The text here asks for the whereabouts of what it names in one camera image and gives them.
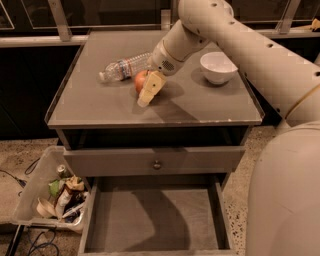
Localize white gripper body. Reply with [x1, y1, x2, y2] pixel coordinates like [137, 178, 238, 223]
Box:
[148, 40, 183, 76]

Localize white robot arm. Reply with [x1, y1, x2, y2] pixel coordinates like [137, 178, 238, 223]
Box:
[150, 0, 320, 256]

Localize black cable on floor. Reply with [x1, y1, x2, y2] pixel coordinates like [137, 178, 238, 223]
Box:
[0, 157, 41, 198]

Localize grey drawer cabinet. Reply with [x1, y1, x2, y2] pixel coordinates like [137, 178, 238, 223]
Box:
[44, 29, 266, 256]

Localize clear plastic trash bin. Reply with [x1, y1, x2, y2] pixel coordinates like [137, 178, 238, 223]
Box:
[12, 146, 84, 233]

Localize open grey middle drawer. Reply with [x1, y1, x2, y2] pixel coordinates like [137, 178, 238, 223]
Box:
[78, 174, 237, 256]

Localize grey top drawer with knob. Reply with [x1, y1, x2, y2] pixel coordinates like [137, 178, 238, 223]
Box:
[64, 146, 245, 177]

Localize metal window railing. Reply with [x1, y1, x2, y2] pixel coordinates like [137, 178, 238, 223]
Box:
[0, 0, 320, 49]

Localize red apple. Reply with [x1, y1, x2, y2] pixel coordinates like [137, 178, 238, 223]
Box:
[134, 70, 149, 93]

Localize blue cable on floor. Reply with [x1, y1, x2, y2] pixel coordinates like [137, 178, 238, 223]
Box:
[25, 227, 60, 256]

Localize metal can in bin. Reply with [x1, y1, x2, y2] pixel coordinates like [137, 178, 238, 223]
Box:
[56, 164, 71, 178]

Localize clear plastic water bottle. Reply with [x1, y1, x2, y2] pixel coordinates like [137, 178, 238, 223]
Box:
[98, 52, 152, 83]

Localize white ceramic bowl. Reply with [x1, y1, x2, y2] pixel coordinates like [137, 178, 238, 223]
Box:
[200, 52, 238, 85]

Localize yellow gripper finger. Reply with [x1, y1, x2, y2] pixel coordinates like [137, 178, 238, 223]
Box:
[137, 70, 166, 107]

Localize white cup in bin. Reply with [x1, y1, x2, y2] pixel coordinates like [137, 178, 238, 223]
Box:
[36, 198, 56, 218]

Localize crumpled wrappers in bin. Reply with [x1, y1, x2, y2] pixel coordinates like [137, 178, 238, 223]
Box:
[49, 176, 86, 220]

